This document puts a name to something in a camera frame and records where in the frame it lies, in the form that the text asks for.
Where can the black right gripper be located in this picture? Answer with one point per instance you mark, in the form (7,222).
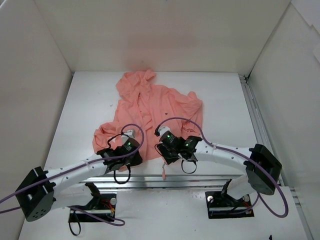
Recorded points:
(165,153)

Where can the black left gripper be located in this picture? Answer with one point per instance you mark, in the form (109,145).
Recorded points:
(135,157)

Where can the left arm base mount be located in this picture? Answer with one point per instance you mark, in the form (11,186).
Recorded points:
(102,205)

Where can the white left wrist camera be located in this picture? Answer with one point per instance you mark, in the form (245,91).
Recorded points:
(127,134)

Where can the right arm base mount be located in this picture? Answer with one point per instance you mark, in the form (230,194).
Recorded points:
(232,201)

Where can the aluminium front rail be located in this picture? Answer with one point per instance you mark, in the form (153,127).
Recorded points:
(156,182)

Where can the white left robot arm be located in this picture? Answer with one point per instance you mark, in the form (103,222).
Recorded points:
(44,190)

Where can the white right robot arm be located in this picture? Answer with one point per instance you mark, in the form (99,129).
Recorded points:
(259,166)

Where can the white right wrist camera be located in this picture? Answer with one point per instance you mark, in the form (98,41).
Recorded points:
(163,131)

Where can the salmon pink zip jacket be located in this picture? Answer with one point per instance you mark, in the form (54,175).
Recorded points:
(147,104)

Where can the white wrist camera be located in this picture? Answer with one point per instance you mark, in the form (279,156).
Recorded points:
(163,131)
(127,134)

